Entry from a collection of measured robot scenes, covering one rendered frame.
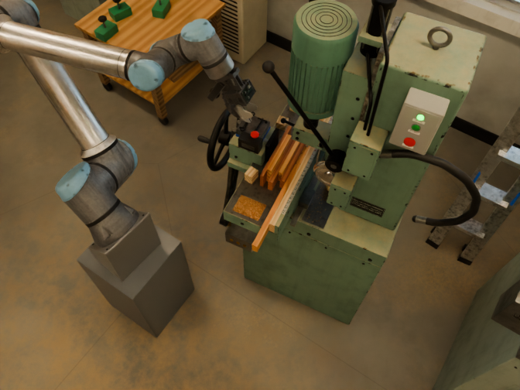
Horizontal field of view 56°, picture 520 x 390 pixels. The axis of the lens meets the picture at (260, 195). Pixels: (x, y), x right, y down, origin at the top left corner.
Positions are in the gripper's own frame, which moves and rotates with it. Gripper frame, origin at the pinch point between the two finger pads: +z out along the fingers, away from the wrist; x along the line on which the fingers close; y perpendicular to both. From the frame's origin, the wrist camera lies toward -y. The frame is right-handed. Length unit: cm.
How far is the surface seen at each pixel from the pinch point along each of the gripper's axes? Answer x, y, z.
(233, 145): -3.6, -9.9, 9.2
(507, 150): 56, 63, 74
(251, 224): -26.6, 2.8, 23.7
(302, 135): 4.9, 14.0, 13.1
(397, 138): -9, 56, 1
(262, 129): 4.5, -0.9, 9.3
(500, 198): 52, 57, 100
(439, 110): -7, 68, -6
